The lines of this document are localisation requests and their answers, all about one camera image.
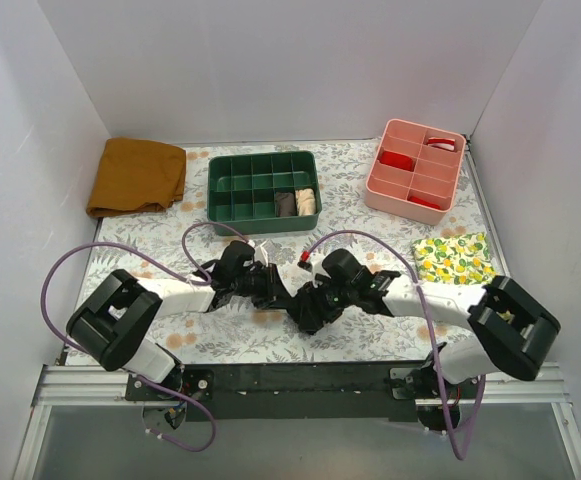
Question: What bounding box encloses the floral patterned table mat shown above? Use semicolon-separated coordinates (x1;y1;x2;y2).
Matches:
81;140;490;364

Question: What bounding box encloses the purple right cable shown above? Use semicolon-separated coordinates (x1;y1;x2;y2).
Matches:
307;229;486;461

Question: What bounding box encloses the pink divided organizer box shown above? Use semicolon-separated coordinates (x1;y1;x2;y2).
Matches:
365;119;466;225

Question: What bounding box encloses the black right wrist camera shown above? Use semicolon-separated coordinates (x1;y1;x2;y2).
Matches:
297;248;372;287

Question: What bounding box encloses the lemon print folded cloth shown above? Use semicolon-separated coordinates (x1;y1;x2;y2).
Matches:
411;232;497;286

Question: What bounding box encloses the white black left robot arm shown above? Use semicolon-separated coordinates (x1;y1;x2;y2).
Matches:
67;260;291;400

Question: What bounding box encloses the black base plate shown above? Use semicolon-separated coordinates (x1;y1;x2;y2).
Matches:
125;361;477;431

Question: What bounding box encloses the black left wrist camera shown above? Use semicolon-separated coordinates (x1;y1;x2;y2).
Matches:
213;240;269;279

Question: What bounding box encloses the beige rolled underwear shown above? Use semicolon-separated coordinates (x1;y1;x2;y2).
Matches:
295;188;317;216

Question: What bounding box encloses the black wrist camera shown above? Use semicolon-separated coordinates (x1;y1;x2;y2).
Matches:
297;248;372;287
213;240;269;279

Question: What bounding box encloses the aluminium frame rail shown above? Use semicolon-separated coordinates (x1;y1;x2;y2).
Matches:
15;361;581;479

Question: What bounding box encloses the brown folded cloth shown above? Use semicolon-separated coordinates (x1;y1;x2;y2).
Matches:
86;137;187;218

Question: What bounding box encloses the black underwear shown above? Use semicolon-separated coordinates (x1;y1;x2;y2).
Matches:
273;282;347;335

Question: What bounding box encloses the red white rolled cloth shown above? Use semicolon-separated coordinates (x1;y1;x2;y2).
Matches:
425;136;456;152

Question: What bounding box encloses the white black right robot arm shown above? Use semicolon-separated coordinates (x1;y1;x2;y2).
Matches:
319;271;561;398

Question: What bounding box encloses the grey rolled underwear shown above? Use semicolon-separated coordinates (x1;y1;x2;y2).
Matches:
274;192;297;218

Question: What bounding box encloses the red cloth front compartment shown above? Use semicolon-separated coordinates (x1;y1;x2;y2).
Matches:
407;196;442;210

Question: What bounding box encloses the green divided organizer box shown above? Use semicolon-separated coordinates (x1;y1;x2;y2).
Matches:
207;150;322;236

